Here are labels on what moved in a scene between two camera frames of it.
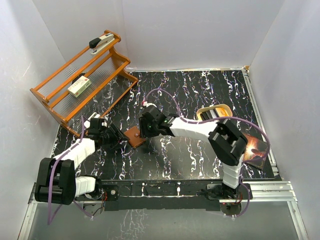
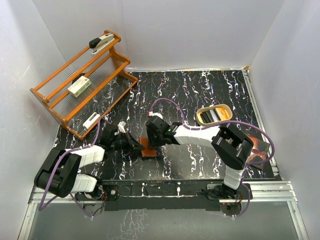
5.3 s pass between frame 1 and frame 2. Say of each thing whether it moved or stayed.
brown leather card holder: moved
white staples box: stayed
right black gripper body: moved
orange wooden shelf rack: stayed
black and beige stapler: stayed
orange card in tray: stayed
